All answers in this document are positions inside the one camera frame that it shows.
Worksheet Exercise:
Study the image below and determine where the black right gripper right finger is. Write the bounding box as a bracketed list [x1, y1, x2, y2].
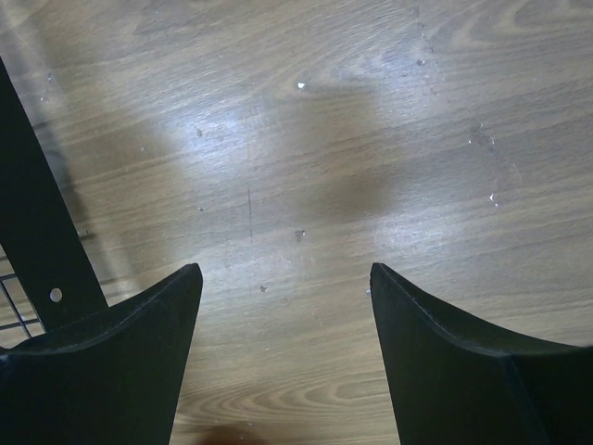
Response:
[370, 263, 592, 444]

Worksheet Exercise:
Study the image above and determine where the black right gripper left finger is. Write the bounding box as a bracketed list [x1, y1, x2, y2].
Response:
[1, 263, 203, 444]

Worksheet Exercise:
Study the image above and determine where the black wire dish rack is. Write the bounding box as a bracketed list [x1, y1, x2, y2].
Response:
[1, 70, 107, 332]

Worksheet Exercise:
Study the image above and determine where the green orange bowl right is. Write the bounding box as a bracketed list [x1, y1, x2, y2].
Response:
[198, 426, 266, 445]

